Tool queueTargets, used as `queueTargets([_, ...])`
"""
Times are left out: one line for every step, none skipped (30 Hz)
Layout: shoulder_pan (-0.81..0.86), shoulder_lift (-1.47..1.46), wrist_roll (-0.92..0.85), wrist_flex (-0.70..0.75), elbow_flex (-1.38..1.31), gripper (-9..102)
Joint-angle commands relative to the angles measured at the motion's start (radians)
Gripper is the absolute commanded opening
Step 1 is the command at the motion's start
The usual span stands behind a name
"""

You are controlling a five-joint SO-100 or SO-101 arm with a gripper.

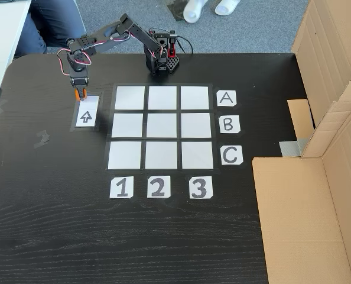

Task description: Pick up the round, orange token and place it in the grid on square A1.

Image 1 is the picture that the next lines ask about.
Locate white nine-square grid sheet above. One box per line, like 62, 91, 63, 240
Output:
106, 84, 216, 172

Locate white arrow paper sheet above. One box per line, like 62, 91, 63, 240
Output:
74, 95, 100, 128

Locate person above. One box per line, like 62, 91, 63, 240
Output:
14, 0, 87, 59

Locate clear tape scraps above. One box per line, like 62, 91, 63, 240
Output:
32, 129, 51, 150

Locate white side table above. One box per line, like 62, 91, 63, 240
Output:
0, 0, 32, 127

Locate red black table clamp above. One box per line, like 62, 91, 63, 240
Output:
167, 30, 177, 57

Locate paper sheet number 1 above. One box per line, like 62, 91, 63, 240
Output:
109, 176, 134, 199

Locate black tape patch on carpet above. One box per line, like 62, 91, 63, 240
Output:
167, 0, 189, 22

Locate paper sheet number 2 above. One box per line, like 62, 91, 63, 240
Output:
147, 175, 171, 199

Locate white shoe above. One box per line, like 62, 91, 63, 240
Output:
182, 0, 209, 24
214, 0, 242, 17

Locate paper sheet letter A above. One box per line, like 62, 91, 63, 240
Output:
216, 90, 238, 107

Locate paper sheet letter B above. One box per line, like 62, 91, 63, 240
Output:
219, 115, 241, 134

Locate paper sheet number 3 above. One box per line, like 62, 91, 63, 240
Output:
188, 176, 214, 199

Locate paper sheet letter C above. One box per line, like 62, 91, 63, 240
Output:
220, 145, 244, 166

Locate brown cardboard screen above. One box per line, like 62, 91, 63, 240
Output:
287, 0, 351, 158
252, 100, 351, 284

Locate red white servo wire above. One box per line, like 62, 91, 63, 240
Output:
56, 47, 93, 77

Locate black power cable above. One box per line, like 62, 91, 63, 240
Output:
175, 35, 194, 56

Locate grey duct tape piece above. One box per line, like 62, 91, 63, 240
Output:
278, 137, 310, 157

